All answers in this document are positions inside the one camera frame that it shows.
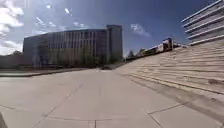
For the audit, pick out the grass strip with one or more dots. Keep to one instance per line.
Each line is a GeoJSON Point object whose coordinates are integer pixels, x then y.
{"type": "Point", "coordinates": [33, 72]}

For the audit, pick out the wide concrete stairs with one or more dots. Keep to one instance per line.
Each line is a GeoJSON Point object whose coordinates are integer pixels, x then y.
{"type": "Point", "coordinates": [186, 66]}

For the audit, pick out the white banded building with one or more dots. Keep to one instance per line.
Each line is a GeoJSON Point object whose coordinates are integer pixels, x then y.
{"type": "Point", "coordinates": [206, 23]}

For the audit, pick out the large curved glass building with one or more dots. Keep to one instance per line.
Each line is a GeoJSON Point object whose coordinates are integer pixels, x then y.
{"type": "Point", "coordinates": [76, 41]}

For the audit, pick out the row of trees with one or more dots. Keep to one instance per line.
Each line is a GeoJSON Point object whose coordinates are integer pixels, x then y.
{"type": "Point", "coordinates": [83, 59]}

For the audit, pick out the pale concrete slab plaza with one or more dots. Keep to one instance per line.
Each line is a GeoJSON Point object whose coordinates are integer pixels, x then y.
{"type": "Point", "coordinates": [100, 100]}

